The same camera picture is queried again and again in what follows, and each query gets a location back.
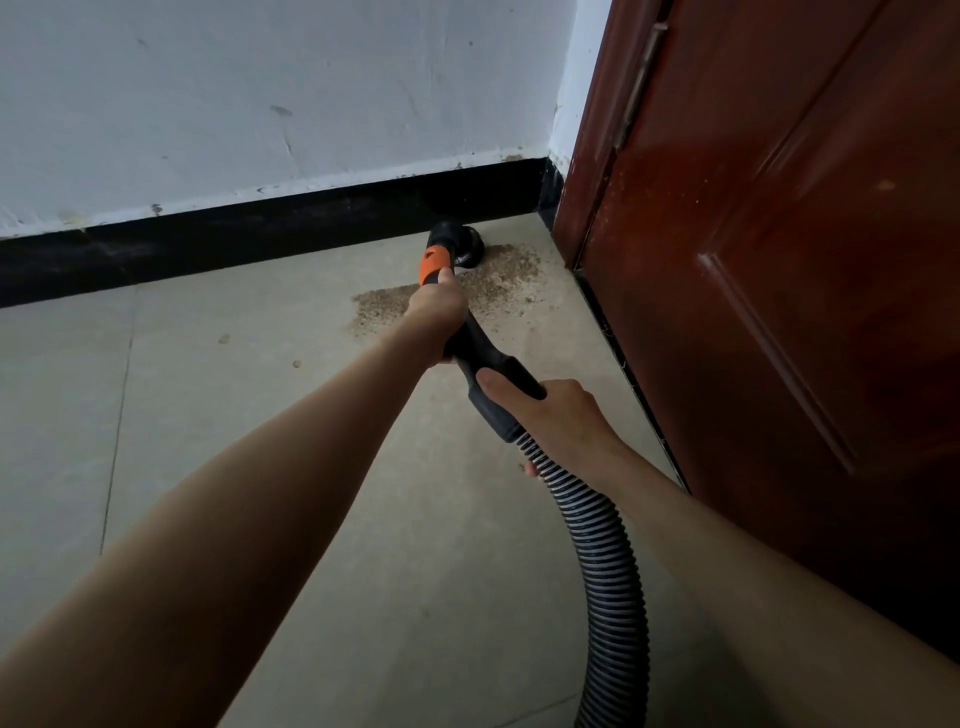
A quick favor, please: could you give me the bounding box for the person's right hand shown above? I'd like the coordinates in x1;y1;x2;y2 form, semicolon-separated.
477;367;639;482

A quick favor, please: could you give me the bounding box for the person's left hand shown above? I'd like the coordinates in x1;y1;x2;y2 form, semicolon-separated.
393;267;473;369

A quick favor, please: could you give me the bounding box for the brown sawdust dirt patch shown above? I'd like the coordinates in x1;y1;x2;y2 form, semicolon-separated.
351;243;545;339

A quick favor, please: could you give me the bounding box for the black vacuum hose with handle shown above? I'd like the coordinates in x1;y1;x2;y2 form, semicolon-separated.
418;220;653;728

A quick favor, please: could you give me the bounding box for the person's right forearm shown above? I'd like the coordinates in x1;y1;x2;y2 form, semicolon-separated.
603;450;960;728

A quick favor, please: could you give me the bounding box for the person's left forearm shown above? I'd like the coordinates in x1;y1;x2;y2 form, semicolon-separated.
0;327;429;728

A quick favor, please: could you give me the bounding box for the tiled floor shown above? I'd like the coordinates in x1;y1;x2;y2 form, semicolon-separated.
0;213;782;728

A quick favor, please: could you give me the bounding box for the dark red wooden panel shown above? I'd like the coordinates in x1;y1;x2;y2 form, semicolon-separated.
552;0;960;662

